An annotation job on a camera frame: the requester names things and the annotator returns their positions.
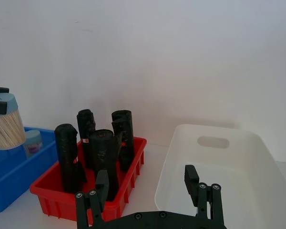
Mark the blue plastic bin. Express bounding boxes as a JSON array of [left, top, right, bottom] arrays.
[[0, 126, 59, 212]]

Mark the red plastic bin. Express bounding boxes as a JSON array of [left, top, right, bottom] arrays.
[[29, 136, 148, 222]]

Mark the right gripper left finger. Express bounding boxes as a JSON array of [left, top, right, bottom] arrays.
[[75, 169, 110, 229]]

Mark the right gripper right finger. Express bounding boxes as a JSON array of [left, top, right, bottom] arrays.
[[184, 164, 224, 220]]

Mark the toothpick jar with blue lid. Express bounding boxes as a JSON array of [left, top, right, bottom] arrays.
[[0, 93, 27, 150], [23, 130, 43, 158]]

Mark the black trash bag roll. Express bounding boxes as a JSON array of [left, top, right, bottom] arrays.
[[76, 109, 96, 167], [54, 123, 88, 194], [88, 129, 123, 201], [111, 110, 134, 173]]

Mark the white plastic bin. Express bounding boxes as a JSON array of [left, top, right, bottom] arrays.
[[154, 124, 286, 229]]

